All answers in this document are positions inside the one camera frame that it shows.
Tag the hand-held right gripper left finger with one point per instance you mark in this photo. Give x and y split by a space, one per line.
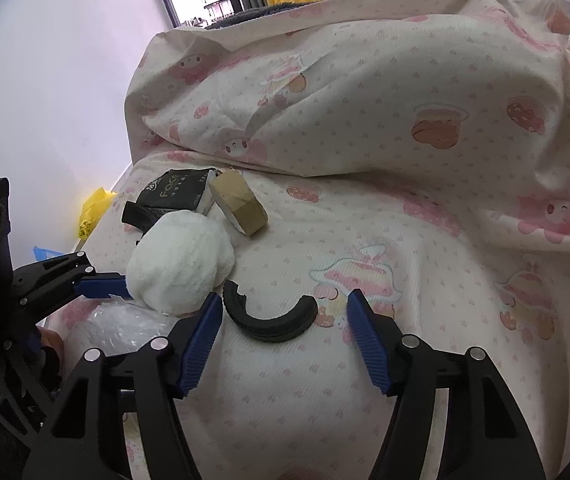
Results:
200 345

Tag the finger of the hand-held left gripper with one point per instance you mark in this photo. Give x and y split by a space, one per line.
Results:
100 285

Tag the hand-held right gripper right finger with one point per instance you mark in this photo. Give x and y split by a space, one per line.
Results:
365 345

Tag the clear plastic bag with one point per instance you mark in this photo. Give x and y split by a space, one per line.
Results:
120 325

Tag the black curved rubber piece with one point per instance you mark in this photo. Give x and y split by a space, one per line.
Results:
270 330

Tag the white cloth ball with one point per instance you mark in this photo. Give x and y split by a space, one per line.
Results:
180 260

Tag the black packet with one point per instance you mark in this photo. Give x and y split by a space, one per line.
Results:
170 195

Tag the brown tape roll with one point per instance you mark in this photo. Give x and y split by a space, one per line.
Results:
240 205

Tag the person's left hand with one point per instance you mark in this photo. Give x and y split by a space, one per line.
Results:
51 342

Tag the blue box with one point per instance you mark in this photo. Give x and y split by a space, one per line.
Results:
50 252

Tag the yellow plastic bag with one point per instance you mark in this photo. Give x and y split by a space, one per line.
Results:
92 212

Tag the pink printed sheet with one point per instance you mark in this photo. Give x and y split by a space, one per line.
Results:
390 160

